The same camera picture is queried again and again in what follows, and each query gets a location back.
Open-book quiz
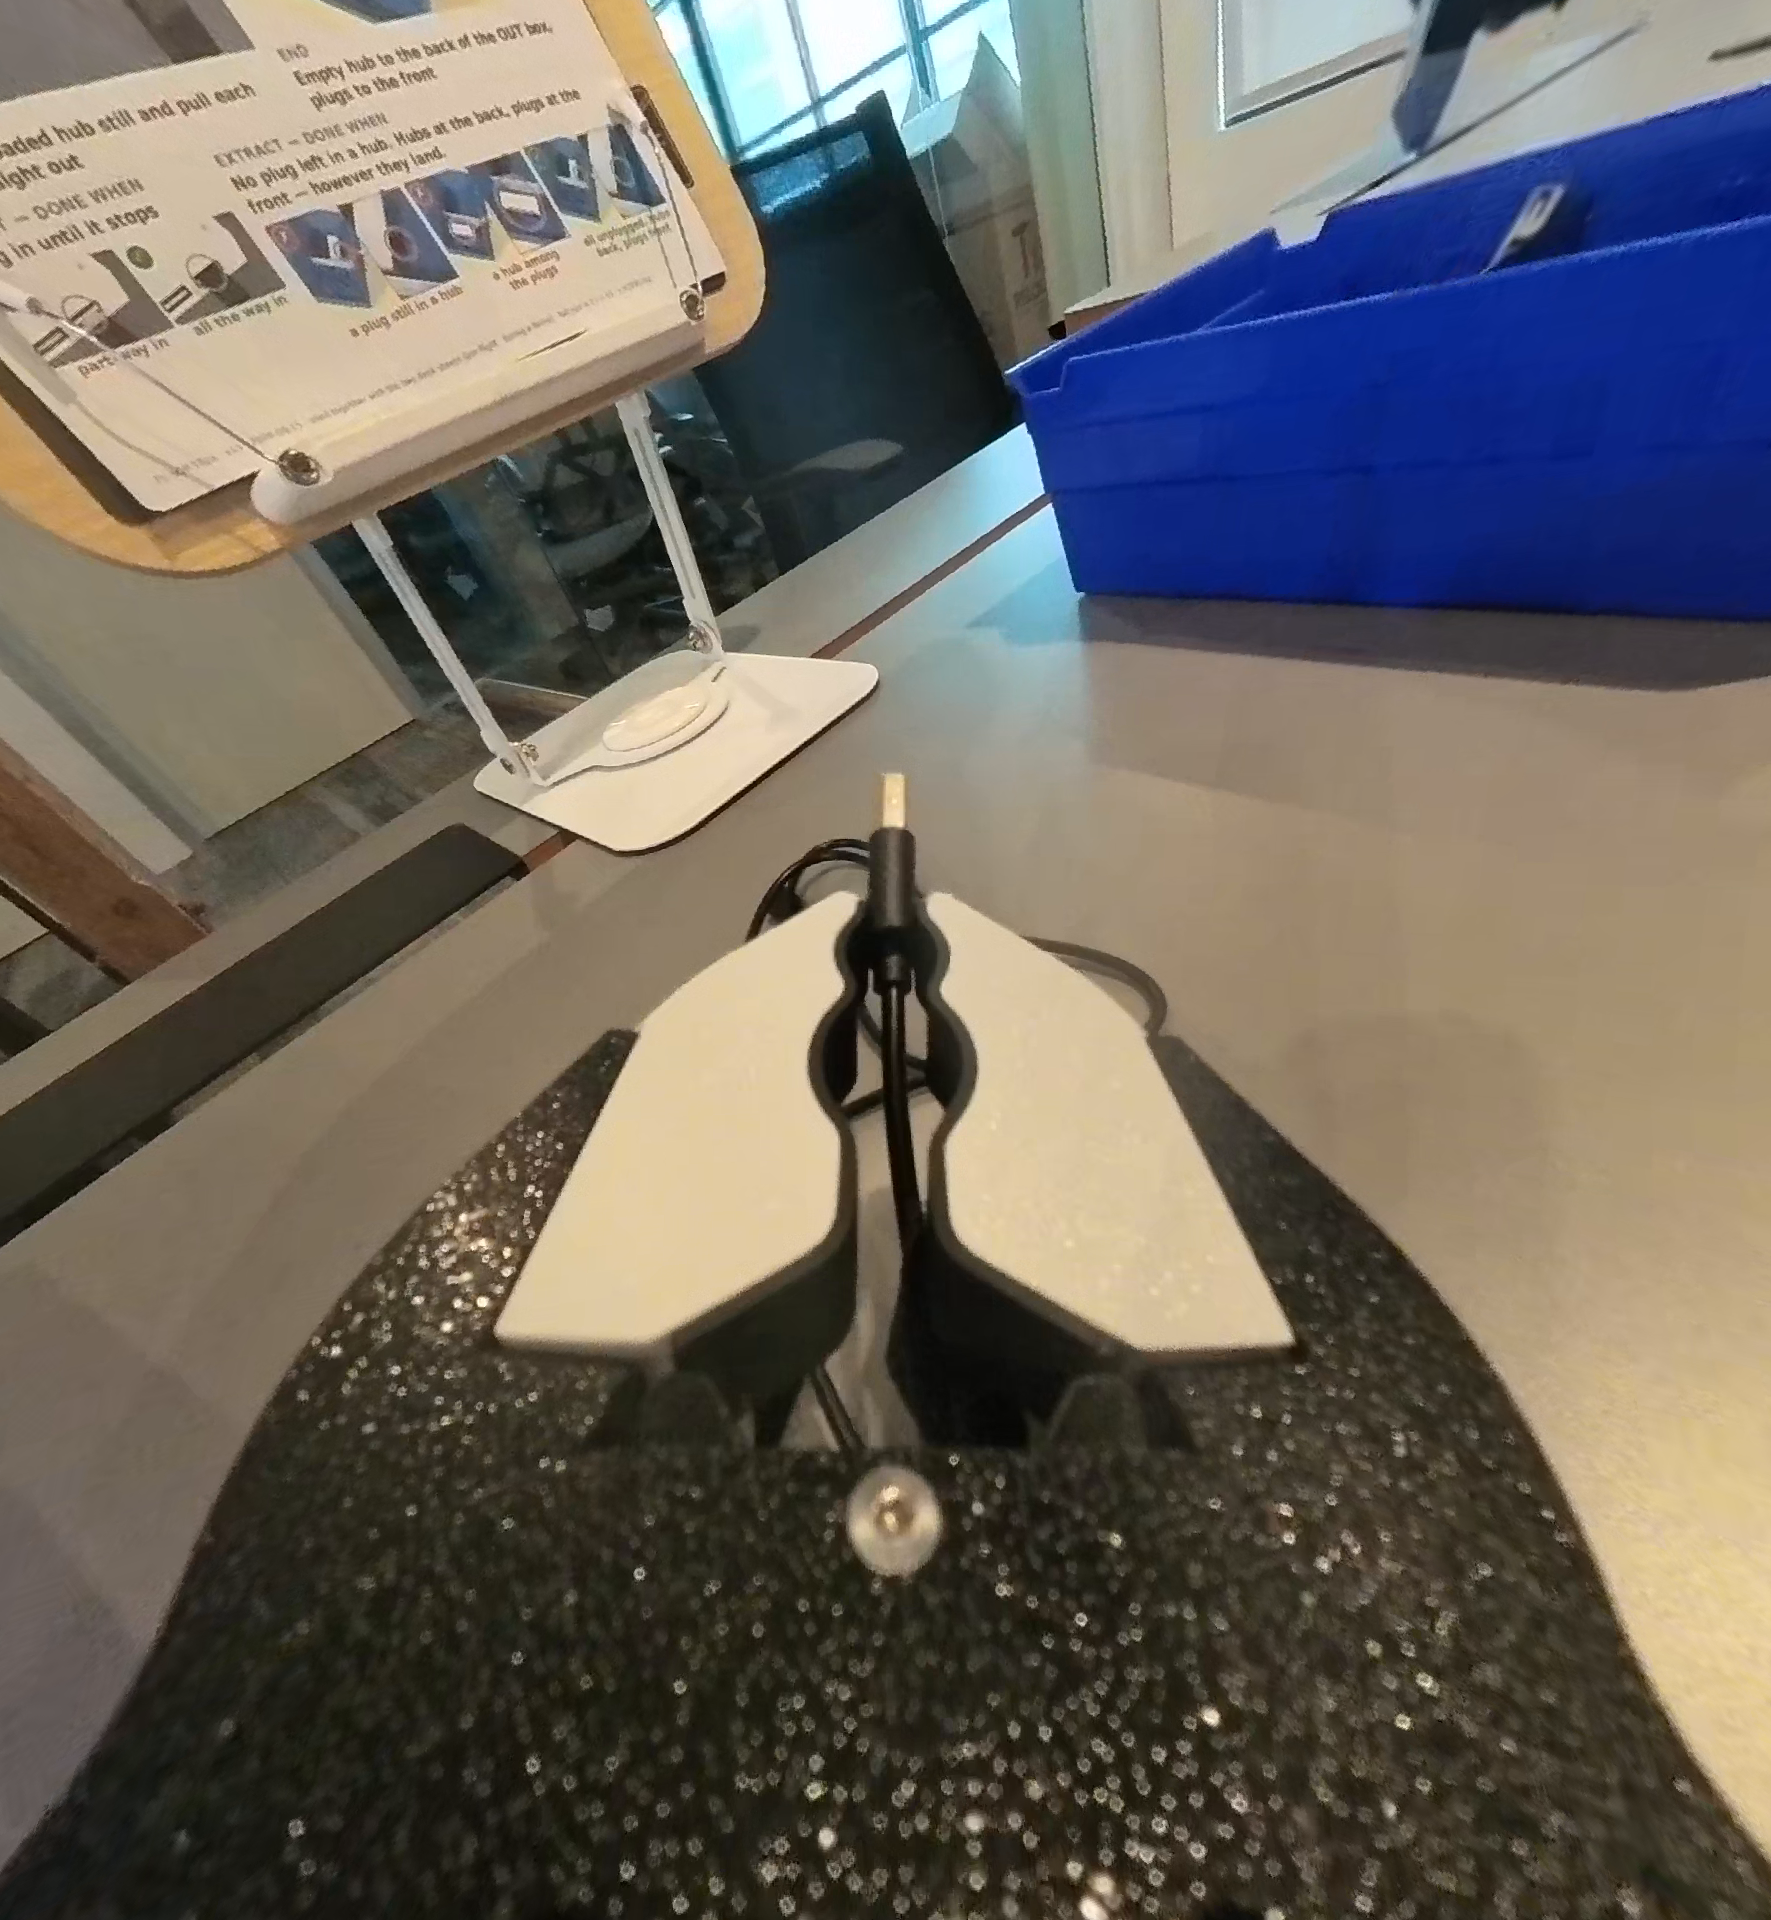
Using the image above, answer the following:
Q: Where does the rounded wooden board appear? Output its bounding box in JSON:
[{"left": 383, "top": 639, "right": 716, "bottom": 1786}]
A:
[{"left": 0, "top": 0, "right": 769, "bottom": 574}]

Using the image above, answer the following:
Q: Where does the black usb cable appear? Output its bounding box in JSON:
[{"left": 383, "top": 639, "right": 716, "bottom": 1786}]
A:
[{"left": 747, "top": 768, "right": 1171, "bottom": 1455}]

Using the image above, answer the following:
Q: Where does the wooden column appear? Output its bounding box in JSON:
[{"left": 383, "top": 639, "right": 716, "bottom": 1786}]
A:
[{"left": 0, "top": 674, "right": 212, "bottom": 983}]

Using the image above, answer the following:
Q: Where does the black flat device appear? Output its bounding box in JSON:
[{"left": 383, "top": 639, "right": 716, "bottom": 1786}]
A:
[{"left": 1481, "top": 180, "right": 1596, "bottom": 276}]

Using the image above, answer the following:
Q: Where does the dark table cable hatch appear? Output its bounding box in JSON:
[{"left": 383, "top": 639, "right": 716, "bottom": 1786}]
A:
[{"left": 0, "top": 821, "right": 530, "bottom": 1276}]

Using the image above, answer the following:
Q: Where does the blue plastic bin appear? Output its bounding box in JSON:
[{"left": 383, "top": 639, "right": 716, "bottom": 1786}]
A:
[{"left": 1007, "top": 66, "right": 1771, "bottom": 623}]

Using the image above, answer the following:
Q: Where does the wooden edged table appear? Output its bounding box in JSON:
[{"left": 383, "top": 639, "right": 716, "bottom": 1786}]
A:
[{"left": 1267, "top": 0, "right": 1771, "bottom": 249}]

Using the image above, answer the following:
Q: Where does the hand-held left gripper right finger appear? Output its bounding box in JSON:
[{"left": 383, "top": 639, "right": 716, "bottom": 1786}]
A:
[{"left": 899, "top": 892, "right": 1300, "bottom": 1445}]

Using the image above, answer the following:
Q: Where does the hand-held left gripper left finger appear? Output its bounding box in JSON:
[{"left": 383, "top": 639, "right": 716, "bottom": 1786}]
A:
[{"left": 496, "top": 892, "right": 870, "bottom": 1445}]

